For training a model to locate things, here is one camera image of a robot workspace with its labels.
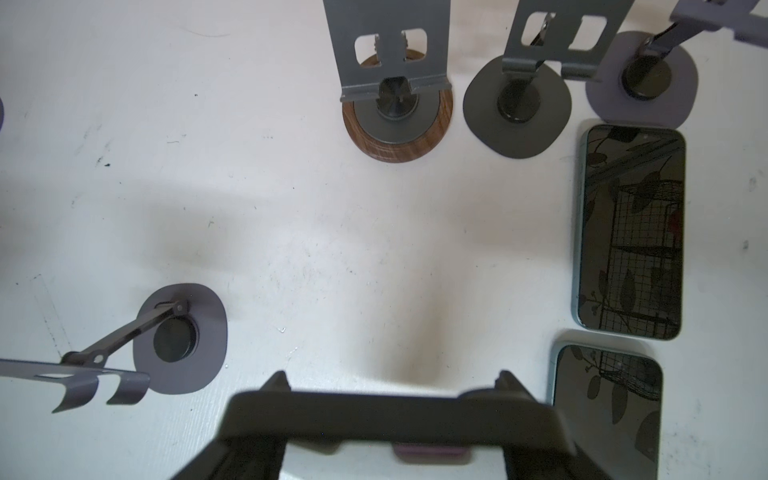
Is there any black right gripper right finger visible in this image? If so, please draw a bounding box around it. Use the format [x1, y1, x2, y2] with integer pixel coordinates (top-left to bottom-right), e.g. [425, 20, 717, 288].
[494, 370, 613, 480]

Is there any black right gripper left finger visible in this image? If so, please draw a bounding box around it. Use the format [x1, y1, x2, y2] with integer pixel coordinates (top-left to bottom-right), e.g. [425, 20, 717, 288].
[170, 370, 292, 480]

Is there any black smartphone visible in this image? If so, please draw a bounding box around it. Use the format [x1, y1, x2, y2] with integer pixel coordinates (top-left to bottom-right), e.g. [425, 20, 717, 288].
[573, 124, 687, 340]
[235, 389, 576, 455]

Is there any grey phone stand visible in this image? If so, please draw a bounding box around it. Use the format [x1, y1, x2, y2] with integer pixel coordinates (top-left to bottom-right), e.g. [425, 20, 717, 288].
[586, 0, 767, 129]
[463, 1, 633, 159]
[1, 283, 228, 413]

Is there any wooden base phone stand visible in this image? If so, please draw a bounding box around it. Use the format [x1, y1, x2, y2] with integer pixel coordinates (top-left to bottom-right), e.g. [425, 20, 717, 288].
[324, 1, 454, 164]

